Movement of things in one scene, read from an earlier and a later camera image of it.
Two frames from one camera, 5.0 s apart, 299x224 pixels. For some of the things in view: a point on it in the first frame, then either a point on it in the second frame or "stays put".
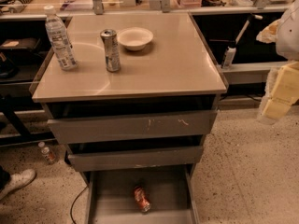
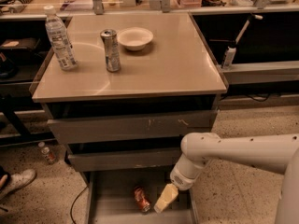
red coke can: x=142 y=198 stays put
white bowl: x=135 y=38 stays put
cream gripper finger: x=285 y=92 to x=167 y=197
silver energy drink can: x=109 y=40 stays put
